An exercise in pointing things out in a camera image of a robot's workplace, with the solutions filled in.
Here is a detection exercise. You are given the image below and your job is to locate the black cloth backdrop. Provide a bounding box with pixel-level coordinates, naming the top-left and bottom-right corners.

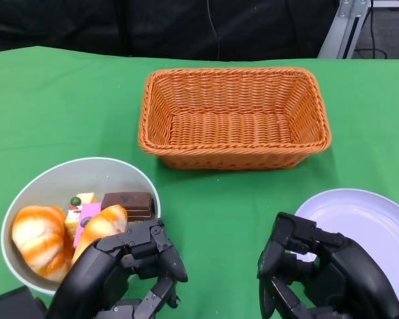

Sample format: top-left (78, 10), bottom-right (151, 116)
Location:
top-left (0, 0), bottom-right (340, 62)

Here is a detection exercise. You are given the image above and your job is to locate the pale grey round bowl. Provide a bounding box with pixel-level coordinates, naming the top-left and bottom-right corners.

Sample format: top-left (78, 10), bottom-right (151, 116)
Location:
top-left (0, 156), bottom-right (162, 296)

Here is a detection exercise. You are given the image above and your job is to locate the pink cake slice with blueberry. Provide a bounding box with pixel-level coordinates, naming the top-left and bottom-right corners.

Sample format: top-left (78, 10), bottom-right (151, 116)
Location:
top-left (72, 202), bottom-right (103, 249)

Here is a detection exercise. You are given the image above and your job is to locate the chocolate layer cake slice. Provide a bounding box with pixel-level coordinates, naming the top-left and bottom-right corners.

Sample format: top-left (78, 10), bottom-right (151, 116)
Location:
top-left (100, 191), bottom-right (155, 223)

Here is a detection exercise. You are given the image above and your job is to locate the thin black hanging cable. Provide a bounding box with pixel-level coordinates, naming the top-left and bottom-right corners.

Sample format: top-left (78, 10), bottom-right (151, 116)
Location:
top-left (205, 0), bottom-right (222, 60)

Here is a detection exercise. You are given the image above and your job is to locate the green tablecloth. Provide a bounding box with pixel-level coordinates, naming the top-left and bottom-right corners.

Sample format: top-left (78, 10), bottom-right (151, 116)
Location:
top-left (0, 45), bottom-right (399, 319)

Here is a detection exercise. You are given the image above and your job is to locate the orange wicker basket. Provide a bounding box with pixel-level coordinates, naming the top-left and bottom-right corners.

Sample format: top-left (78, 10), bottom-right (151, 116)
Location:
top-left (138, 67), bottom-right (333, 171)

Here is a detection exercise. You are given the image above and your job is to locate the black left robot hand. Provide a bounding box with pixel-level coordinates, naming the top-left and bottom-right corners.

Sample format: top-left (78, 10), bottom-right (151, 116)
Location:
top-left (46, 217), bottom-right (189, 319)

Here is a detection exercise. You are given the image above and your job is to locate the orange striped bread roll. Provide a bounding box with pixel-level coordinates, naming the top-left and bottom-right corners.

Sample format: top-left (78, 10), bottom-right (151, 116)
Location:
top-left (11, 205), bottom-right (74, 283)
top-left (71, 204), bottom-right (129, 265)

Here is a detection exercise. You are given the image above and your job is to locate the white round plate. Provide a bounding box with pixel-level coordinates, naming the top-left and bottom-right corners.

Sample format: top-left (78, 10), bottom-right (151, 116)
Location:
top-left (291, 188), bottom-right (399, 300)

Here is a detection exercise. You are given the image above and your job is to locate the silver metal frame stand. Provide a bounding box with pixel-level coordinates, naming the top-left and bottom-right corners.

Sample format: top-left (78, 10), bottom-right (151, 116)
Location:
top-left (317, 0), bottom-right (399, 60)

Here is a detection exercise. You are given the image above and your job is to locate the black cable on floor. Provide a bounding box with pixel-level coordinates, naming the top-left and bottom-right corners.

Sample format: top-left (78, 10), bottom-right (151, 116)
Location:
top-left (354, 0), bottom-right (388, 60)

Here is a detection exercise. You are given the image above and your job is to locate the yellow layer cake slice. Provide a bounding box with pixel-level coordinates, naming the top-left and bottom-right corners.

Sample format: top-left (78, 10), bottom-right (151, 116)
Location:
top-left (64, 192), bottom-right (97, 241)

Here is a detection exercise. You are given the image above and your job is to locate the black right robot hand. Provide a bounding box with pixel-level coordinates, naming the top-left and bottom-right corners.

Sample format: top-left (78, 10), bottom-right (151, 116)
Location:
top-left (257, 211), bottom-right (399, 319)

